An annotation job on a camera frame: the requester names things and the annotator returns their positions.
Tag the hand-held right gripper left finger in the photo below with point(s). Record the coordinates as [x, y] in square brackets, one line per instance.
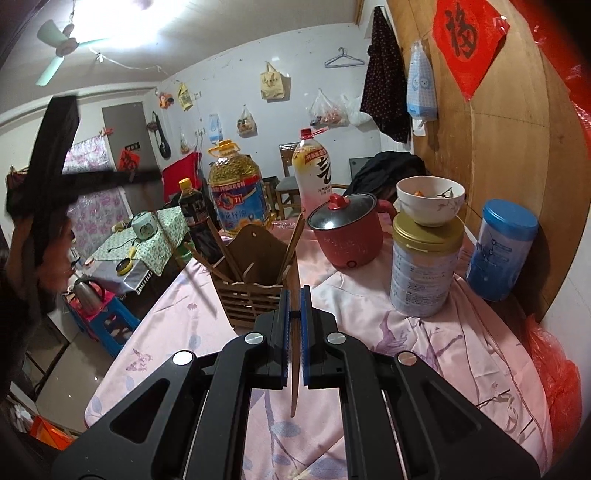
[285, 337]

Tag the orange hanging toy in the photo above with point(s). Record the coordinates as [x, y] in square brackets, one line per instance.
[165, 99]

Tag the wooden chopstick holder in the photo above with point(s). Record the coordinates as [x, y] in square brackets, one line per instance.
[249, 300]

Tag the blue white packet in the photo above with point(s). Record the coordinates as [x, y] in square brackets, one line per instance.
[215, 129]

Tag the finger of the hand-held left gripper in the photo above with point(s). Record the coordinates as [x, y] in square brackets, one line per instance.
[115, 177]
[51, 147]

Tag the small yellow bag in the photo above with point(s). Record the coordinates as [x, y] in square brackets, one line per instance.
[185, 98]

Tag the stainless steel kettle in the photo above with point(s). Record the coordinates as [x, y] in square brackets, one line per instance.
[87, 295]

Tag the grey door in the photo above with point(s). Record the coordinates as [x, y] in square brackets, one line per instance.
[124, 124]

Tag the red cloth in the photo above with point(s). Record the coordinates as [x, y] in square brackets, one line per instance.
[182, 177]

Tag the yellow round gadget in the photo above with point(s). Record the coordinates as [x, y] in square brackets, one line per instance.
[124, 266]

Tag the plastic bag with snacks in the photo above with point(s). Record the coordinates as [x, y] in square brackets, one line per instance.
[247, 124]

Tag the yellow paper bag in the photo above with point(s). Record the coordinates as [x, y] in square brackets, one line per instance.
[272, 85]

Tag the blue lidded can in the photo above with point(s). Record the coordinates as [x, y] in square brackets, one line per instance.
[498, 258]

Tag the wooden chair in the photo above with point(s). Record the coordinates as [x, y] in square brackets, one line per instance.
[286, 159]

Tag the glass lid with red knob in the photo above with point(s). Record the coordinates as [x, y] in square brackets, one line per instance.
[341, 212]

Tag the clear plastic bag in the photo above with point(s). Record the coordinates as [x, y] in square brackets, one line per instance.
[328, 113]

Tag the small red paper decoration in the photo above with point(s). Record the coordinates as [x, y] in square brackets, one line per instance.
[128, 160]

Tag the red plastic bag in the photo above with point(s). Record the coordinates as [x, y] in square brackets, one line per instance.
[558, 383]

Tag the wooden chopstick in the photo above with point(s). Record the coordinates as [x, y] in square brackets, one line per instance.
[201, 258]
[294, 401]
[298, 235]
[290, 249]

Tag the pink floral curtain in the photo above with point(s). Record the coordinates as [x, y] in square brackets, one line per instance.
[92, 217]

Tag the large cooking oil bottle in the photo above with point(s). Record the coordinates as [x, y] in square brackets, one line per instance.
[238, 198]

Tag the blue plastic stool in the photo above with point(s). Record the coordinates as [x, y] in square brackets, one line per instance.
[111, 323]

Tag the milk powder can gold lid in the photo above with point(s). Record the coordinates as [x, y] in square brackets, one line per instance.
[425, 272]

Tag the person's left hand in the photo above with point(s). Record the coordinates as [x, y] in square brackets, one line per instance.
[57, 258]

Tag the pink floral tablecloth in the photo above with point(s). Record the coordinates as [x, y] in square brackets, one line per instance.
[415, 350]

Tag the red electric pot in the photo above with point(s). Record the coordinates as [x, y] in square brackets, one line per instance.
[351, 249]

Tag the blue white hanging bag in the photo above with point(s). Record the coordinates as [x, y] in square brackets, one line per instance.
[421, 87]

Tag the dark soy sauce bottle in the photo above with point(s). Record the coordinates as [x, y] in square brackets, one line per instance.
[194, 212]

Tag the person's left forearm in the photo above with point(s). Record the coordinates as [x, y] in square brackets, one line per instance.
[18, 332]

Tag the round wooden board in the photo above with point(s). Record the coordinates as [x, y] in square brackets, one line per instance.
[508, 152]

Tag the small hanging bag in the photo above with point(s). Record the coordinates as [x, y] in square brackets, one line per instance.
[184, 145]

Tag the dark dotted hanging cloth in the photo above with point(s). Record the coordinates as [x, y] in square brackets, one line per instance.
[383, 92]

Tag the white round appliance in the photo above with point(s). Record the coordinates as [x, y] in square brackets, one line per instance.
[144, 225]

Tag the ceiling fan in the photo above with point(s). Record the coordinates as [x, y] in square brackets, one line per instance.
[57, 39]

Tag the orange box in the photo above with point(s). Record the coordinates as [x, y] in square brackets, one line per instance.
[53, 434]

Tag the pink white drink bottle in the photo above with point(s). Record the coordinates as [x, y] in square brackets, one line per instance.
[314, 175]

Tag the white bowl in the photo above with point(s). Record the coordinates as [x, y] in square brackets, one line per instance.
[429, 210]

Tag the black jacket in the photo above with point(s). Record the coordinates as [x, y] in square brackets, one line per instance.
[383, 170]

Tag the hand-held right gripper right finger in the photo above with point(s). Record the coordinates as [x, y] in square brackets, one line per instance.
[304, 337]

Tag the white plastic bag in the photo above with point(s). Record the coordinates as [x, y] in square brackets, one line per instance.
[358, 113]

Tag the green floral tablecloth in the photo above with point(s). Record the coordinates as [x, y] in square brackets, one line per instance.
[161, 244]

